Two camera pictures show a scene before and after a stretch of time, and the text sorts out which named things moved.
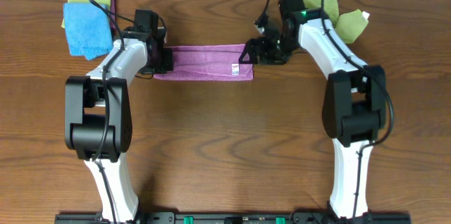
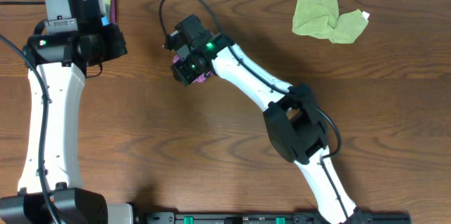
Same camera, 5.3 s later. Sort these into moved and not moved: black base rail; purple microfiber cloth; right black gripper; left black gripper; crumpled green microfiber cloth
Moved: right black gripper; purple microfiber cloth; left black gripper
Not moved: crumpled green microfiber cloth; black base rail
